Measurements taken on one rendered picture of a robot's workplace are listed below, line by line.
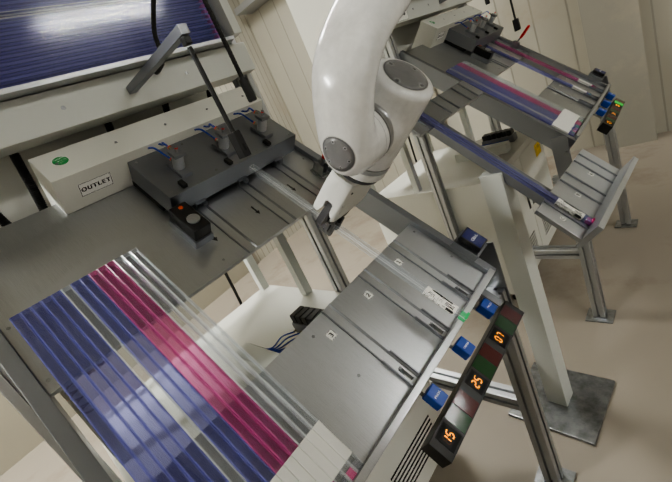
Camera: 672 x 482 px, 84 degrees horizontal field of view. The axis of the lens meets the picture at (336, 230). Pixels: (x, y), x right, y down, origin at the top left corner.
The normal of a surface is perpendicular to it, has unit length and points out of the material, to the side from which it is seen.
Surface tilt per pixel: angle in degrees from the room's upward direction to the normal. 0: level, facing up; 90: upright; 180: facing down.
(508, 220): 90
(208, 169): 43
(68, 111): 90
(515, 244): 90
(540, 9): 90
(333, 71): 66
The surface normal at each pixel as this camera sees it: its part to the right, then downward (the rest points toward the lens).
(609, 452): -0.40, -0.86
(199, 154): 0.18, -0.67
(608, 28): -0.53, 0.49
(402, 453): 0.68, -0.05
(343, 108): -0.33, 0.51
